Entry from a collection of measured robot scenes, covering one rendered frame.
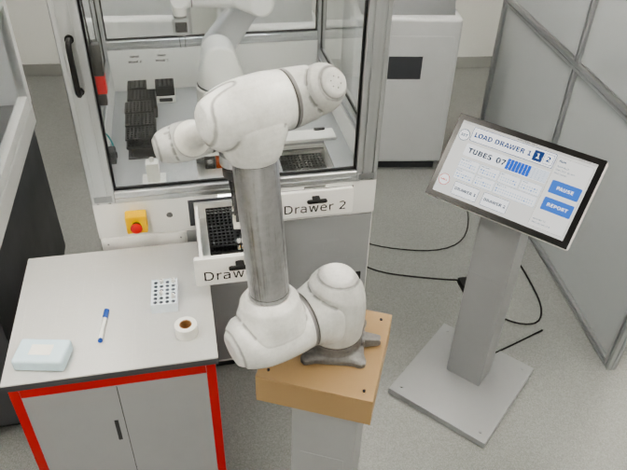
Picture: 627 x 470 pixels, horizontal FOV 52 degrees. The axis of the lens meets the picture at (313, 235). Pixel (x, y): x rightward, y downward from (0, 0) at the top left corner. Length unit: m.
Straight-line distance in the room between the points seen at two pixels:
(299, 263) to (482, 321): 0.77
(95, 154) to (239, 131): 1.02
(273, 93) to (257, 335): 0.60
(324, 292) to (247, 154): 0.49
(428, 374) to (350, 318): 1.28
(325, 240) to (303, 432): 0.81
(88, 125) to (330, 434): 1.23
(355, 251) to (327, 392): 0.95
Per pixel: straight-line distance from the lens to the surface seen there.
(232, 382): 2.93
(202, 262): 2.08
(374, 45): 2.18
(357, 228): 2.54
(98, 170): 2.29
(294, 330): 1.63
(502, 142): 2.34
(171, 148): 1.84
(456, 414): 2.85
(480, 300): 2.65
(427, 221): 3.87
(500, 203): 2.29
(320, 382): 1.80
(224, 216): 2.31
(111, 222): 2.40
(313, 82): 1.35
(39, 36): 5.75
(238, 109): 1.29
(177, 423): 2.25
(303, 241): 2.52
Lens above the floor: 2.25
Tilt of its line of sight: 38 degrees down
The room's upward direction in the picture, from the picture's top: 2 degrees clockwise
